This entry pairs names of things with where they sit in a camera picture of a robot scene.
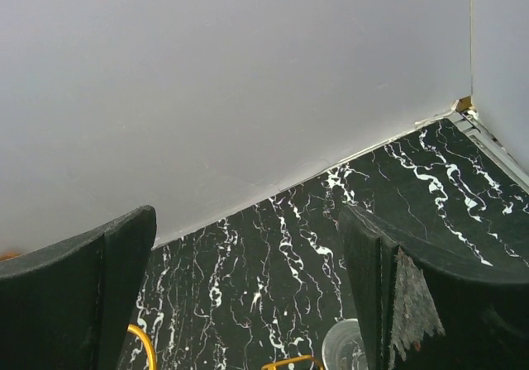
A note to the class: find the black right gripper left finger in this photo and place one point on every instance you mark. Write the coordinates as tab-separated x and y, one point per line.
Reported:
68	305

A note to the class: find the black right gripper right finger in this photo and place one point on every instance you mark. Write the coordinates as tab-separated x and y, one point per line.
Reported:
421	306

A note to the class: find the gold wire glass rack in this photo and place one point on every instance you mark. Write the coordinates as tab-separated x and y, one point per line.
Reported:
152	361

